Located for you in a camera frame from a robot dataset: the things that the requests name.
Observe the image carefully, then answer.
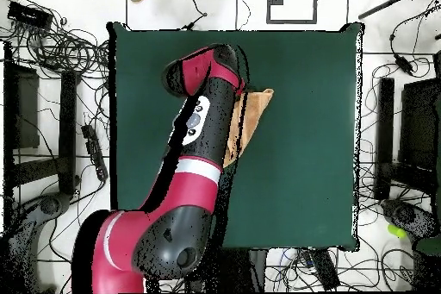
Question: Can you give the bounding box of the black cable with plug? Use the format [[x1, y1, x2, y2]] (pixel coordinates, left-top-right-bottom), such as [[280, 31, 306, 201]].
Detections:
[[176, 0, 208, 30]]

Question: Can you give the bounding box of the wide black power strip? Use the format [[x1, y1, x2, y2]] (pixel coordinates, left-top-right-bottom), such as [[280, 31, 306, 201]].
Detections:
[[307, 247, 342, 291]]

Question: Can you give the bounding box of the grey tripod base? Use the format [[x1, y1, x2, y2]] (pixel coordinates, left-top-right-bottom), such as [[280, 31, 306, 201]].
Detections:
[[380, 197, 441, 240], [0, 191, 71, 293]]

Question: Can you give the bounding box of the dark green table cloth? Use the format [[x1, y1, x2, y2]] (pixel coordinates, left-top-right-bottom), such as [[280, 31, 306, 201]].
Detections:
[[107, 22, 365, 253]]

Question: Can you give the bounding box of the black hub box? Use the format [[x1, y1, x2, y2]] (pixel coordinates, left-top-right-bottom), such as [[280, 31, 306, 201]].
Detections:
[[7, 0, 54, 30]]

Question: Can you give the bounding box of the tan terry towel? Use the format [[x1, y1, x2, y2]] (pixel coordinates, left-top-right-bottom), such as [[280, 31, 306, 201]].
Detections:
[[221, 88, 275, 170]]

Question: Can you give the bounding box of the tangled black cable bundle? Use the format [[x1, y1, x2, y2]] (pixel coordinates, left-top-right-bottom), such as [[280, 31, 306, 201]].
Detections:
[[0, 0, 111, 81]]

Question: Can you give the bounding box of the black power adapter with cable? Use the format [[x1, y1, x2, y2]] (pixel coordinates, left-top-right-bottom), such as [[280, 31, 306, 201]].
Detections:
[[388, 3, 441, 78]]

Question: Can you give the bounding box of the black frame stand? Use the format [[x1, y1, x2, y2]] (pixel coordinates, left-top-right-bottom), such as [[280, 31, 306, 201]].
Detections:
[[2, 41, 82, 202], [373, 50, 441, 202]]

